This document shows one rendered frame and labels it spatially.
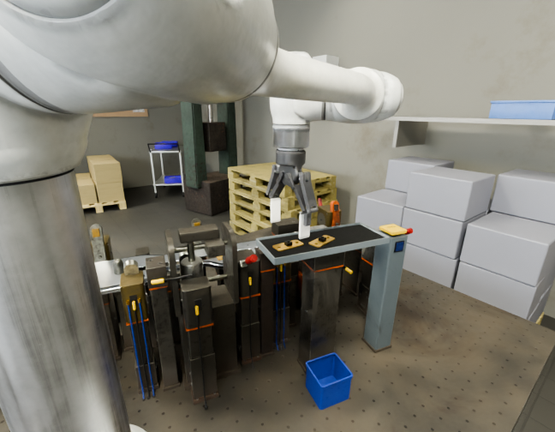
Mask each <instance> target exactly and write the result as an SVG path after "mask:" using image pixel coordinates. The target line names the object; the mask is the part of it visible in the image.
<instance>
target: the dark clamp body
mask: <svg viewBox="0 0 555 432"><path fill-rule="evenodd" d="M250 255H255V253H254V252H253V251H252V250H251V249H247V250H242V251H237V260H238V261H242V260H246V258H247V257H249V256H250ZM238 285H239V303H236V350H237V354H238V357H239V358H240V361H241V363H242V365H245V364H248V363H252V365H253V367H252V369H255V366H254V362H256V361H259V360H261V355H260V321H259V318H258V296H259V295H260V259H259V258H258V260H257V261H256V262H254V263H252V264H249V265H248V264H247V266H246V267H242V268H239V265H238Z"/></svg>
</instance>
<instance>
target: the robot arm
mask: <svg viewBox="0 0 555 432"><path fill-rule="evenodd" d="M278 47H279V37H278V26H277V23H276V20H275V16H274V9H273V4H272V0H0V407H1V410H2V412H3V415H4V417H5V420H6V422H7V424H8V426H9V430H10V432H146V431H145V430H144V429H142V428H140V427H138V426H135V425H133V424H129V420H128V413H127V409H126V405H125V401H124V397H123V393H122V386H121V382H120V377H119V374H118V369H117V366H116V358H115V354H114V350H113V345H112V342H111V337H110V330H109V326H108V322H107V318H106V314H105V310H104V303H103V298H102V294H101V290H100V286H99V282H98V275H97V271H96V267H95V263H94V259H93V252H92V247H91V243H90V239H89V235H88V231H87V223H86V220H85V215H84V212H83V207H82V203H81V196H80V191H79V188H78V183H77V180H76V175H75V167H77V166H79V165H80V164H81V161H82V159H83V157H84V155H85V152H86V150H87V143H88V139H87V137H88V134H89V129H90V126H91V122H92V119H93V114H97V113H107V112H117V111H133V110H141V109H151V108H160V107H169V106H174V105H178V104H179V103H180V102H181V101H182V102H188V103H194V104H200V105H212V104H218V103H232V102H237V101H240V100H243V99H246V98H248V97H250V96H262V97H270V108H271V114H272V121H273V126H272V128H273V146H274V147H277V148H278V149H277V150H276V165H272V174H271V177H270V180H269V183H268V186H267V189H266V195H269V198H270V199H271V223H274V222H278V221H280V203H281V198H278V197H279V196H280V194H281V192H282V191H283V188H284V187H285V185H288V186H289V187H291V189H293V190H294V192H295V196H296V198H297V200H298V202H299V205H300V207H301V210H302V212H300V221H299V238H300V239H303V238H306V237H309V233H310V225H311V215H312V213H315V212H318V207H317V203H316V200H315V196H314V192H313V186H312V183H311V172H310V171H306V172H302V166H303V165H305V163H306V151H305V149H303V148H307V147H308V146H309V131H310V125H309V124H310V122H313V121H321V120H326V121H334V122H339V123H375V122H379V121H382V120H385V119H387V118H389V117H392V116H394V114H395V113H396V112H397V111H398V110H399V108H400V107H401V104H402V102H403V85H402V83H401V82H400V81H399V79H398V78H396V77H395V76H394V75H391V74H389V73H386V72H383V71H378V70H376V69H369V68H364V67H357V68H353V69H345V68H342V67H338V66H336V65H332V64H329V63H324V62H321V61H318V60H315V59H312V58H311V57H310V56H309V54H308V53H307V52H305V51H285V50H282V49H280V48H278ZM271 189H272V190H271Z"/></svg>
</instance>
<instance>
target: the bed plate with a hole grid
mask: <svg viewBox="0 0 555 432"><path fill-rule="evenodd" d="M342 293H343V295H342V296H339V299H338V309H337V327H336V337H335V346H334V352H335V353H337V354H338V356H339V357H340V358H341V359H342V361H343V362H344V363H345V365H346V366H347V367H348V368H349V370H350V371H351V372H352V374H353V378H352V379H351V384H350V391H349V399H346V400H345V401H343V402H340V403H338V404H335V405H333V406H330V407H328V408H325V409H324V410H320V409H319V407H318V406H317V405H316V403H315V402H314V400H313V398H312V396H311V394H310V393H309V391H308V390H307V388H306V374H305V373H304V371H303V369H302V368H301V366H300V364H299V363H298V362H297V358H298V357H299V344H300V325H301V309H300V307H299V306H298V305H296V310H295V322H296V326H294V327H289V338H290V342H288V343H285V347H287V349H286V350H285V349H283V350H282V351H281V350H280V348H281V346H280V345H278V346H273V350H274V355H271V356H269V357H263V358H261V360H259V361H256V362H254V366H255V369H252V367H253V365H252V363H248V364H245V365H242V363H241V361H240V358H239V357H238V354H237V360H238V362H239V364H240V366H241V369H242V372H241V373H238V374H235V375H231V376H228V377H224V378H222V379H219V380H217V387H218V392H219V396H218V397H216V398H214V399H209V400H207V401H206V405H207V406H208V407H209V408H208V409H207V410H205V409H204V407H205V401H204V402H201V403H199V404H196V405H194V402H193V398H192V394H191V388H190V389H188V390H184V384H183V378H182V369H181V364H180V357H182V344H179V345H175V346H174V347H175V354H176V367H177V368H178V373H179V379H180V385H181V386H180V387H177V388H174V389H171V390H169V391H166V392H164V390H163V381H162V368H161V362H160V355H159V349H158V347H155V348H154V353H155V358H156V363H157V366H158V378H159V388H157V389H154V393H155V394H156V397H154V398H153V397H152V390H151V391H149V395H151V398H150V399H147V398H146V399H145V400H144V401H142V398H143V396H142V393H141V394H138V381H137V377H136V374H135V357H134V350H130V351H124V339H123V335H122V326H121V322H120V321H119V322H118V325H119V329H120V334H121V335H122V354H121V360H117V361H116V366H117V369H118V374H119V377H120V382H121V386H122V393H123V397H124V401H125V405H126V409H127V413H128V420H129V424H133V425H135V426H138V427H140V428H142V429H144V430H145V431H146V432H513V430H514V428H515V427H516V424H517V422H518V420H519V418H520V416H521V415H522V412H523V410H524V408H525V406H526V404H527V403H528V399H529V397H530V395H531V393H532V392H533V390H534V387H535V385H536V383H537V381H538V380H539V378H540V375H541V373H542V371H543V369H544V368H545V366H546V363H547V361H548V359H549V357H550V356H551V354H552V351H553V348H554V346H555V331H553V330H551V329H549V328H546V327H543V326H541V325H539V324H536V323H534V322H532V321H528V320H526V319H524V318H522V317H520V316H517V315H513V314H512V313H510V312H507V311H505V310H502V309H500V308H497V307H495V306H492V305H491V304H488V303H485V302H482V301H481V300H478V299H476V298H473V297H471V296H468V295H466V294H463V293H461V292H459V291H456V290H453V289H451V288H449V287H447V286H444V285H441V284H439V283H437V282H434V281H432V280H430V279H427V278H424V277H422V276H420V275H418V274H416V273H412V272H410V271H408V270H405V269H403V270H402V276H401V282H400V287H399V292H398V298H397V307H396V313H395V318H394V323H393V328H392V334H391V348H389V349H386V350H383V351H380V352H377V353H374V352H373V351H372V350H371V349H370V348H369V347H368V346H367V344H366V343H365V342H364V341H363V340H362V339H361V338H362V337H364V331H365V325H366V318H367V317H366V316H364V314H362V312H360V310H358V308H356V307H355V305H356V304H357V298H358V297H356V296H354V295H353V294H352V293H351V292H350V291H348V290H347V289H346V288H345V287H344V286H343V285H342ZM277 347H278V349H279V350H280V351H277ZM144 396H145V397H147V396H148V394H147V392H145V393H144ZM0 432H10V430H9V426H8V424H7V422H6V420H5V417H4V415H3V412H2V410H1V407H0Z"/></svg>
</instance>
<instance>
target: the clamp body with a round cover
mask: <svg viewBox="0 0 555 432"><path fill-rule="evenodd" d="M290 276H291V262H289V263H284V264H279V265H275V270H273V346H277V351H280V350H281V351H282V350H283V349H285V350H286V349H287V347H285V343H288V342H290V338H289V306H288V298H289V281H291V278H290ZM281 344H283V345H284V348H282V346H281ZM278 345H280V346H281V348H280V350H279V349H278Z"/></svg>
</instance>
